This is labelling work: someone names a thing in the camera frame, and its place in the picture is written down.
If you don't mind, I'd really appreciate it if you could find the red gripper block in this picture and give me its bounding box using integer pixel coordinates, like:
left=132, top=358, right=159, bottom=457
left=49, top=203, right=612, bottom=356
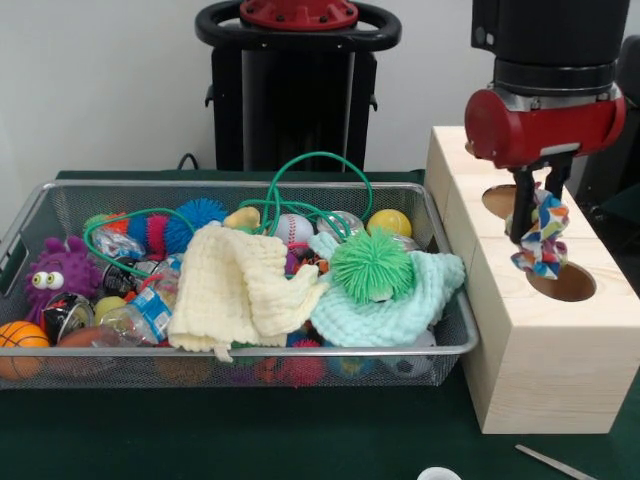
left=464, top=88, right=628, bottom=246

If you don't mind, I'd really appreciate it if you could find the multicoloured patterned cloth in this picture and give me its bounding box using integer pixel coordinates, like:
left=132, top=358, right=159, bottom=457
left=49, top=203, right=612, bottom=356
left=504, top=187, right=571, bottom=280

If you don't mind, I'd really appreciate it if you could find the cream knitted cloth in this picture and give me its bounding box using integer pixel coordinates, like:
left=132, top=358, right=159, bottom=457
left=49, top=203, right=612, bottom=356
left=167, top=222, right=331, bottom=364

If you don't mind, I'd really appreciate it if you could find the wooden box with three holes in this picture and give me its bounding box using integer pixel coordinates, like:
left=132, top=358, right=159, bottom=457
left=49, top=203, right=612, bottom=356
left=424, top=125, right=626, bottom=435

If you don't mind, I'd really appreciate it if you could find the yellow ball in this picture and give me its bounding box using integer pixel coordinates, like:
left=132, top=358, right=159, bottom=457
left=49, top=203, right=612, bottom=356
left=366, top=207, right=413, bottom=239

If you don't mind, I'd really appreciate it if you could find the green spiky rubber ball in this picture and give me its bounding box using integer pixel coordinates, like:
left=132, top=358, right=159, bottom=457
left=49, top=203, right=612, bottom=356
left=329, top=227, right=416, bottom=305

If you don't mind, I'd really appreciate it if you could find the mint green knitted cloth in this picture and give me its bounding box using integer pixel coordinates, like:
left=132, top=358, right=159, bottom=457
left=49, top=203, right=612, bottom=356
left=294, top=232, right=466, bottom=349

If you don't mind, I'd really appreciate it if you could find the white toy baseball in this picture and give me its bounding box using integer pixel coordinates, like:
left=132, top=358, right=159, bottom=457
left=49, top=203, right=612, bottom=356
left=273, top=213, right=315, bottom=246

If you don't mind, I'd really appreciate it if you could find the blue spiky ball with eyes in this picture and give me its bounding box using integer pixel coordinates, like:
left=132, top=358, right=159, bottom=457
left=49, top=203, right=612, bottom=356
left=169, top=198, right=229, bottom=254

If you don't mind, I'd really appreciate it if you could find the striped spiky caterpillar toy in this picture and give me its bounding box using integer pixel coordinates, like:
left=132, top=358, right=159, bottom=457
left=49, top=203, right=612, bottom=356
left=84, top=212, right=174, bottom=262

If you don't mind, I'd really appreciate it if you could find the crushed bottle with blue label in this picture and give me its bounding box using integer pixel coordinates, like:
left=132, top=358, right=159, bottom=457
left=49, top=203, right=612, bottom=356
left=98, top=285, right=175, bottom=348

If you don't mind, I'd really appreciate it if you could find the purple spiky monster toy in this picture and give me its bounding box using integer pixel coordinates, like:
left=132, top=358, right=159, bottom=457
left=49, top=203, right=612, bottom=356
left=22, top=235, right=101, bottom=325

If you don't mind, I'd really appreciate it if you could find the orange toy basketball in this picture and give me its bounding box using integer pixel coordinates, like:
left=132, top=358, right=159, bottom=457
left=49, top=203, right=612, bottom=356
left=0, top=321, right=52, bottom=381

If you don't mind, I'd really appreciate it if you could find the wire mesh bin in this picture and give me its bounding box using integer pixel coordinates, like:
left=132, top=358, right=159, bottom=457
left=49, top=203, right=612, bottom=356
left=0, top=180, right=480, bottom=392

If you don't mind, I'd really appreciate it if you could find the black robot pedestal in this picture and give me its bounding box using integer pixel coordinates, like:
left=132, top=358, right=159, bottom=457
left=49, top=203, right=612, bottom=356
left=194, top=0, right=403, bottom=174

